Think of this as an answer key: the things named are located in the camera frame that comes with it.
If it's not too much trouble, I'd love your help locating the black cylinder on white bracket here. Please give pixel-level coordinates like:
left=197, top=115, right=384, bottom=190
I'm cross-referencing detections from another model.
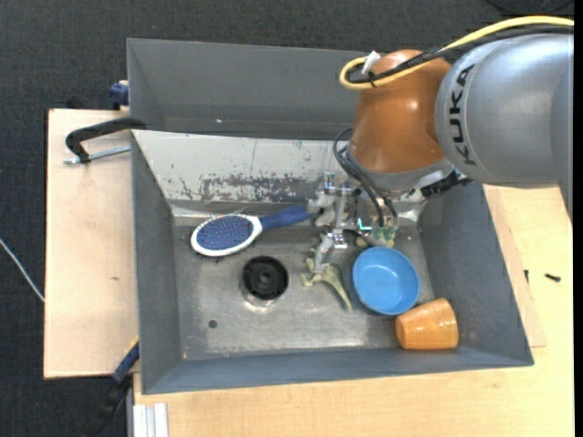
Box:
left=409, top=170, right=471, bottom=200

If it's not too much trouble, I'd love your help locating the yellow-green toy dinosaur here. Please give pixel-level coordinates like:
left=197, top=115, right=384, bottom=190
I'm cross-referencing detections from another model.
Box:
left=299, top=237, right=366, bottom=313

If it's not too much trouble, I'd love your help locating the orange cup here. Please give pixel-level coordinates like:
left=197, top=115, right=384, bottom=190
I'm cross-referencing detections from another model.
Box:
left=394, top=296, right=460, bottom=351

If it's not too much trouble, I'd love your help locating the black round disc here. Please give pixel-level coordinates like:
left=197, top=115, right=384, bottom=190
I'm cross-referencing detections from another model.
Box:
left=240, top=255, right=290, bottom=300

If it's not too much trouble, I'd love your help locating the blue and white hairbrush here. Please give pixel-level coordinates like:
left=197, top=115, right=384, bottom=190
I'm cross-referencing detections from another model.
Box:
left=189, top=204, right=316, bottom=258

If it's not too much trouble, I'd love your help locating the blue bowl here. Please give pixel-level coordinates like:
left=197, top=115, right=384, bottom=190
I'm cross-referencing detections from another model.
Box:
left=351, top=245, right=421, bottom=316

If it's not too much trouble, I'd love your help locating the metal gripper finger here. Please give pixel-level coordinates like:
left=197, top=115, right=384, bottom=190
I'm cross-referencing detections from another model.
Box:
left=312, top=230, right=348, bottom=272
left=307, top=173, right=353, bottom=221

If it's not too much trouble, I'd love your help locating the grey metal bin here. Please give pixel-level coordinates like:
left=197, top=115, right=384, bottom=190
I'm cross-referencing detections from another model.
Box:
left=126, top=37, right=535, bottom=395

